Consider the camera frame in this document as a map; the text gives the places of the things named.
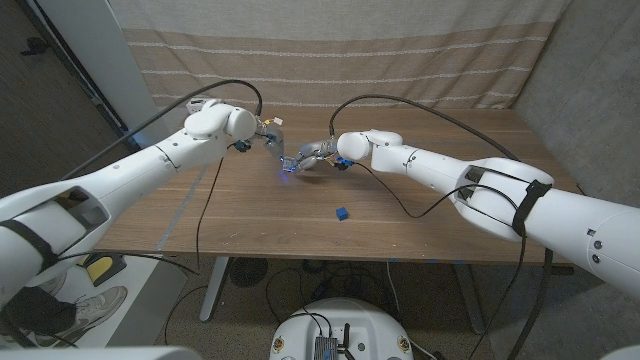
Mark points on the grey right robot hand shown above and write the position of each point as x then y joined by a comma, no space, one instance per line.
317,151

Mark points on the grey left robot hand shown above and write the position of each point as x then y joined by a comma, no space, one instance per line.
274,141

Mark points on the one dollar bill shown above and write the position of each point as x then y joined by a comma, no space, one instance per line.
296,169

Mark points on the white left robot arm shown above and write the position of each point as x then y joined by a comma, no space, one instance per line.
125,180

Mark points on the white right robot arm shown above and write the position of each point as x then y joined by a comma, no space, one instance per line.
575,220

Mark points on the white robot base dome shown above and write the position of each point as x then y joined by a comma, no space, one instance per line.
360,325

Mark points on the small blue block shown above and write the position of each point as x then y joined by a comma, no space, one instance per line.
342,214

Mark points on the white power strip box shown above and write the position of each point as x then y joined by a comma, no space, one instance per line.
195,105

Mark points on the beige striped curtain backdrop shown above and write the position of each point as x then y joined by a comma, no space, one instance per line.
325,50

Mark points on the round black floor fan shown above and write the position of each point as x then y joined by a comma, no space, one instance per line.
248,272

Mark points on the white table leg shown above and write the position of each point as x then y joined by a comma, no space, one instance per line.
216,285

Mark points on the black antenna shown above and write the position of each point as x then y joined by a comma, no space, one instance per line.
346,335

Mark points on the grey electronics box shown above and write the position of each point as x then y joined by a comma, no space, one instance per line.
325,348

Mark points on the yellow black foot pedal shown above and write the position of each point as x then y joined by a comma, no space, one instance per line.
102,265

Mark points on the grey table leg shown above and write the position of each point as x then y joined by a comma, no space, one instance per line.
470,300

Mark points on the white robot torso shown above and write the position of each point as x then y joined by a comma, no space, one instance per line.
100,354

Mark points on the person's black trouser leg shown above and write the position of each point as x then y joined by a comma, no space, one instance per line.
35,312

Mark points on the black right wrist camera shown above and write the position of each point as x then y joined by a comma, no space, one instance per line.
342,163

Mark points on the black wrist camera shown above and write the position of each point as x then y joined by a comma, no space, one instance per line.
242,146
342,163

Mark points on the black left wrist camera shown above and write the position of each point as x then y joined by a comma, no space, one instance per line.
242,146

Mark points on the white wall panel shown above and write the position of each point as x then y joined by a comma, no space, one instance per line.
100,60

